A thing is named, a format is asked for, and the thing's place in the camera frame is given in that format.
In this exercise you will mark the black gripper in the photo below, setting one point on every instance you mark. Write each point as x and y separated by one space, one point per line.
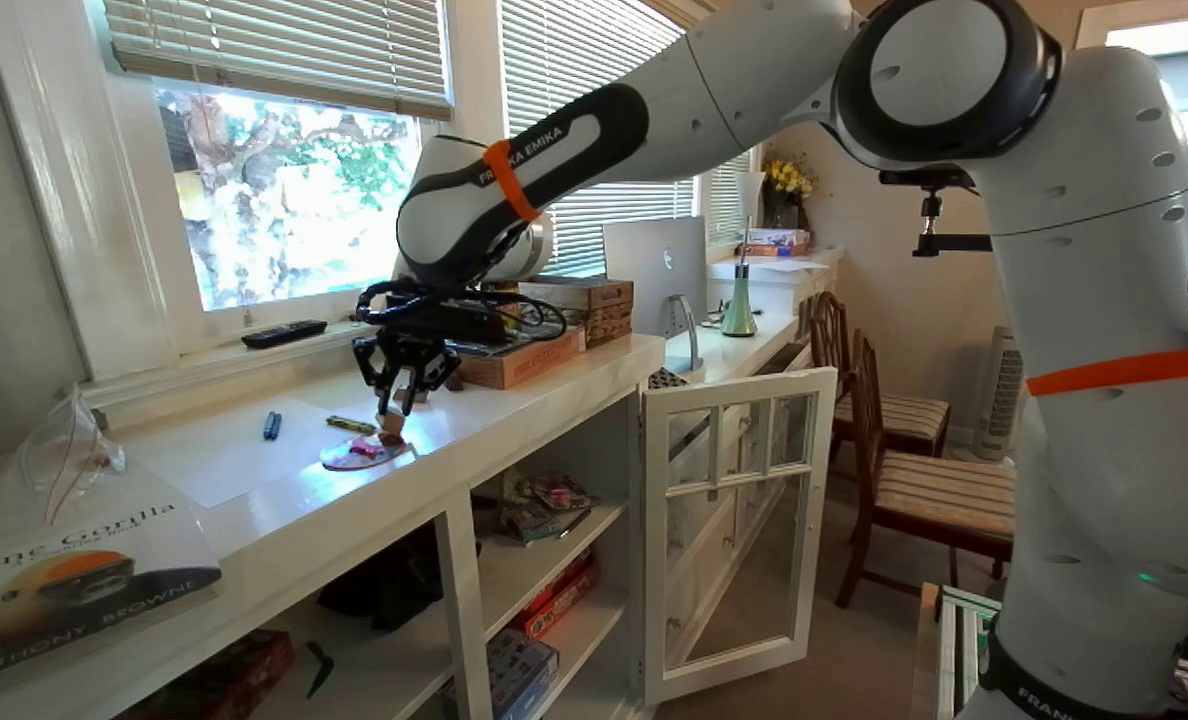
416 331

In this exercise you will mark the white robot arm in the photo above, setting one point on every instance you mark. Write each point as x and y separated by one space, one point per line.
1083 175

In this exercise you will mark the brown Unsolved game box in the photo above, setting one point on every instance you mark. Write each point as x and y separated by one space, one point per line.
521 363

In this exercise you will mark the yellow-green crayon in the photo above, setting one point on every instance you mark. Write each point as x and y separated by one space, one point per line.
351 424

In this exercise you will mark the round carrot picture disc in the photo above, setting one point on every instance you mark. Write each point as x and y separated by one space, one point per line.
358 454

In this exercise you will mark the blue crayon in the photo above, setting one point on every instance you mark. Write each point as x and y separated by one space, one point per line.
275 424

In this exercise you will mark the black remote control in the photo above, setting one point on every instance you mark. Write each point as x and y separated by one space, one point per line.
283 334

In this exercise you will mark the small wooden crate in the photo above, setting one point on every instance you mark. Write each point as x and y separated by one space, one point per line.
611 309

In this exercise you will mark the silver computer monitor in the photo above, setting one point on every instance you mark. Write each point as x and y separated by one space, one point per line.
670 280

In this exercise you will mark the window blinds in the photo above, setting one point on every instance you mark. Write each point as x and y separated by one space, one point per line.
372 55

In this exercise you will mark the green bottle on counter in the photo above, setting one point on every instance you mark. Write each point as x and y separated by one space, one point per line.
736 313

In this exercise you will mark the white glass cabinet door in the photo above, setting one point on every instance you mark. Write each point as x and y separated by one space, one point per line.
734 506

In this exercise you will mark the clear plastic bag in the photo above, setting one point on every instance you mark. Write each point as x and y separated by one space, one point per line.
63 449

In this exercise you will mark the picture book on counter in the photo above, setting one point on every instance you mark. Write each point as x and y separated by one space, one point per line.
76 576

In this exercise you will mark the wooden chair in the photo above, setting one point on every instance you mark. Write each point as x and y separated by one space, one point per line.
967 506

